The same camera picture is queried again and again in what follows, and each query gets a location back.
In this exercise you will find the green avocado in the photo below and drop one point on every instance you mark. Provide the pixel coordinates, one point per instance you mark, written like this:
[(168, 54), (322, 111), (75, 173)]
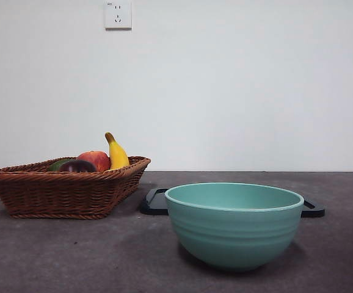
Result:
[(56, 164)]

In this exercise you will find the dark purple plum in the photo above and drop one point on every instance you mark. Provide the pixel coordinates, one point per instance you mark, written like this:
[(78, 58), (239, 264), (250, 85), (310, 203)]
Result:
[(78, 167)]

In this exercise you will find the red yellow apple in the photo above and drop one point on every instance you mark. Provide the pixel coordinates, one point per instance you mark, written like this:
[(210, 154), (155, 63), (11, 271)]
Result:
[(98, 160)]

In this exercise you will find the white wall power socket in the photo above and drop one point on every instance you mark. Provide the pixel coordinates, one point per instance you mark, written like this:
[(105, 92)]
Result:
[(118, 18)]

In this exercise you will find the teal ribbed bowl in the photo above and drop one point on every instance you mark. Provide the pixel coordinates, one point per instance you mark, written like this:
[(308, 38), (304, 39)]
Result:
[(234, 232)]

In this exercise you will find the brown wicker basket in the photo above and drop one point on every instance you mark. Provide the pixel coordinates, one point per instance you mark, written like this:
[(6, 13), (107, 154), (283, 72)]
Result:
[(57, 195)]

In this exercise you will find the black rectangular tray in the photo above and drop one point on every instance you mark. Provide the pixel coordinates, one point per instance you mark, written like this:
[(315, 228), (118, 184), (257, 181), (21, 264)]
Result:
[(155, 203)]

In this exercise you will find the yellow banana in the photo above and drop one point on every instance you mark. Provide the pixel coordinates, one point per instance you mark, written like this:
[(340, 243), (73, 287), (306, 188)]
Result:
[(118, 155)]

